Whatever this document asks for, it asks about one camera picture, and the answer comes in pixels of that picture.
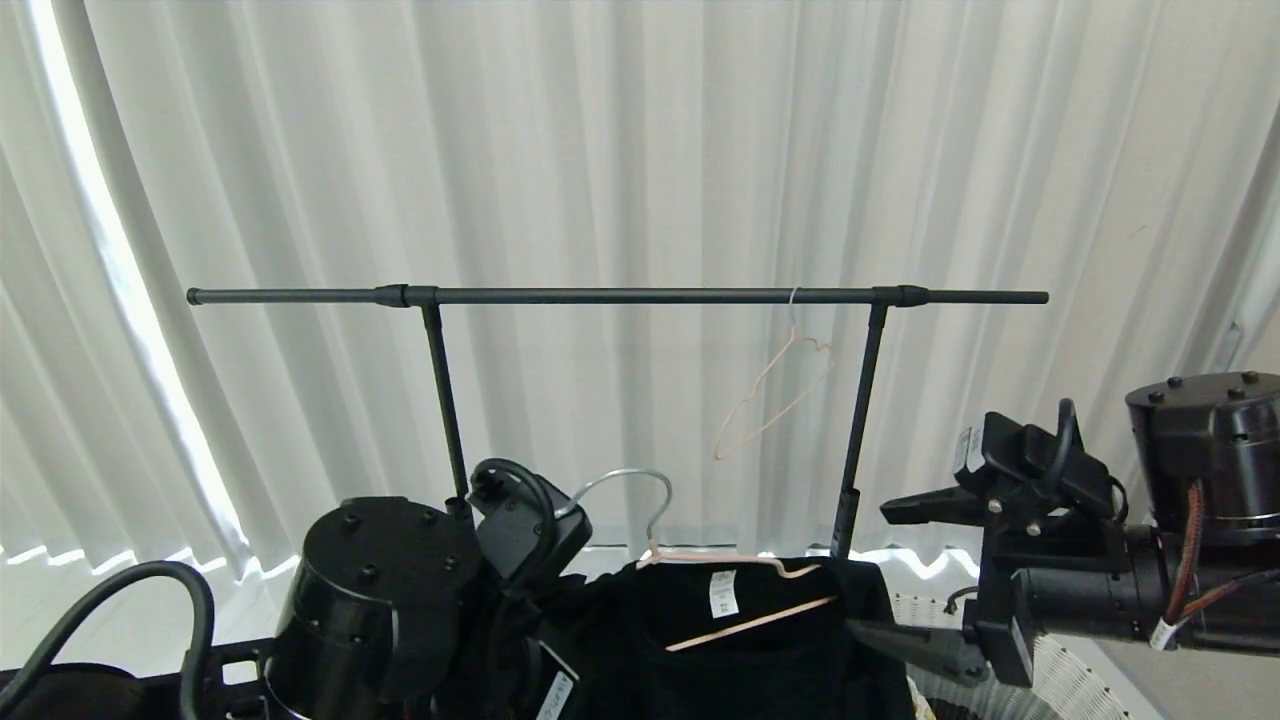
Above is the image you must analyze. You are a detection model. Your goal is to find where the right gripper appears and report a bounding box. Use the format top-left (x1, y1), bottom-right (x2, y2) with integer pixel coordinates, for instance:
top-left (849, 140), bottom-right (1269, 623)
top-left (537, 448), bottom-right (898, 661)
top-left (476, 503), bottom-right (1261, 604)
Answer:
top-left (845, 483), bottom-right (1166, 689)

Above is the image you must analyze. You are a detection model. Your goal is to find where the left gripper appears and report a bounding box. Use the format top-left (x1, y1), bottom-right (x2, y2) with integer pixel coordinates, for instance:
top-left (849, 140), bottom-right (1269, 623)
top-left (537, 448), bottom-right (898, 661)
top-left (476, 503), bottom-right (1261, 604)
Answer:
top-left (515, 640), bottom-right (583, 720)

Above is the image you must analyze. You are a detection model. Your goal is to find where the black garment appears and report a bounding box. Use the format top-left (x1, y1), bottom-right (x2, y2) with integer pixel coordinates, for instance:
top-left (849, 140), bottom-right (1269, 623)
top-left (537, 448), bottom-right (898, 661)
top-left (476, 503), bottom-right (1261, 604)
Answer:
top-left (470, 557), bottom-right (916, 720)

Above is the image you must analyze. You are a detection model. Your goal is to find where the pink clothes hanger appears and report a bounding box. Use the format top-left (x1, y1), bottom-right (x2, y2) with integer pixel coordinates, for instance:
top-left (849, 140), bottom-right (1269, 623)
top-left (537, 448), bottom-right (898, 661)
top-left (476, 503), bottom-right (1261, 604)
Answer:
top-left (713, 290), bottom-right (834, 461)
top-left (555, 468), bottom-right (839, 653)

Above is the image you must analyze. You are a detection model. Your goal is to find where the white laundry basket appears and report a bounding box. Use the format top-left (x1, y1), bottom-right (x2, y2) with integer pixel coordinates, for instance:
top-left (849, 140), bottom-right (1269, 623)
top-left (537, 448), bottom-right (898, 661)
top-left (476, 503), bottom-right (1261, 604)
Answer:
top-left (890, 592), bottom-right (1136, 720)

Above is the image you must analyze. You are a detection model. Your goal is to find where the black clothes rack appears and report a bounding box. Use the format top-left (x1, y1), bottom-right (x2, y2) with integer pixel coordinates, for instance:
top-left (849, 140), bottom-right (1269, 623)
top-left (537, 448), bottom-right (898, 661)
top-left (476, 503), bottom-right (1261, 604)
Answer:
top-left (187, 285), bottom-right (1049, 561)

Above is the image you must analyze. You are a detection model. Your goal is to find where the white curtain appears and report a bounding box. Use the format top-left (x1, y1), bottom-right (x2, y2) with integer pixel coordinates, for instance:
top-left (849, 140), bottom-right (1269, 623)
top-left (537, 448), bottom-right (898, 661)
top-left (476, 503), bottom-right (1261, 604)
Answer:
top-left (0, 0), bottom-right (1280, 601)

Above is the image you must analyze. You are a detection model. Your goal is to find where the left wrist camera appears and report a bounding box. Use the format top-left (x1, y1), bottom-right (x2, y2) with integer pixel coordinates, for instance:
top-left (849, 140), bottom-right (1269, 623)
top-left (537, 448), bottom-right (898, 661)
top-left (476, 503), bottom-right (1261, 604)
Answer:
top-left (468, 458), bottom-right (593, 591)

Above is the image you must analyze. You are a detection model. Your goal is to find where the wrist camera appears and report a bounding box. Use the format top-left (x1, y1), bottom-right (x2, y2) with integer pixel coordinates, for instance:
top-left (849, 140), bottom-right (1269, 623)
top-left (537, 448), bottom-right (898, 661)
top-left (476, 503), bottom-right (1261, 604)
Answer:
top-left (468, 458), bottom-right (593, 591)
top-left (953, 398), bottom-right (1129, 546)

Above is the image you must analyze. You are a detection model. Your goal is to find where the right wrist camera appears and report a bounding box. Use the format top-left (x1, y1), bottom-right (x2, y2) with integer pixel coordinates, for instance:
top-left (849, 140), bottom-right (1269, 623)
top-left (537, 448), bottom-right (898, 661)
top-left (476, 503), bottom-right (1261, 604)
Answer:
top-left (953, 398), bottom-right (1129, 546)

